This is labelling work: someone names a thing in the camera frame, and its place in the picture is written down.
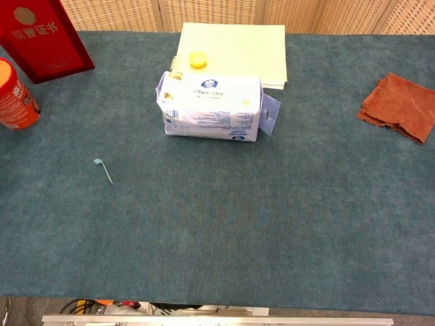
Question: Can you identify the blue tissue pack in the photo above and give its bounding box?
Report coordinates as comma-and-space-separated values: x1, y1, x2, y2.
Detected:
155, 70, 281, 143

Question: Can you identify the teal felt table cover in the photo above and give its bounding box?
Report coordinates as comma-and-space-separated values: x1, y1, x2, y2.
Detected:
0, 30, 435, 314

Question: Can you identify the yellow bottle cap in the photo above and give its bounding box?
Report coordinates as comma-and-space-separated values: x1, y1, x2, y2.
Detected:
189, 51, 208, 69

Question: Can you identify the cream spiral notebook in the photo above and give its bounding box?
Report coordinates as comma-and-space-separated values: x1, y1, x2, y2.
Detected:
175, 22, 289, 90

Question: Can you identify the beige woven folding screen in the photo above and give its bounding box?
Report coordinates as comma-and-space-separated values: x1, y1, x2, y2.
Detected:
59, 0, 435, 35

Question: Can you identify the brown orange folded cloth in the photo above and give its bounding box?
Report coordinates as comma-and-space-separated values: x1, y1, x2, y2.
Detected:
356, 71, 435, 146

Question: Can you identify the orange snack canister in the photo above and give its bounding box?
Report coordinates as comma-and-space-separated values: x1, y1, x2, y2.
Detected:
0, 56, 41, 130

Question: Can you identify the red certificate box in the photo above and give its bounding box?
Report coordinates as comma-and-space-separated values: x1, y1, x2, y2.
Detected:
0, 0, 96, 85

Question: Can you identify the aluminium profile rail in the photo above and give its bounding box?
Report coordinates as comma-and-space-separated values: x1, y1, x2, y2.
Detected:
41, 314, 395, 326

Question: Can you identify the black cable bundle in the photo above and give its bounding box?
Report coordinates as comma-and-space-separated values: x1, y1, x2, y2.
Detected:
59, 298, 116, 315

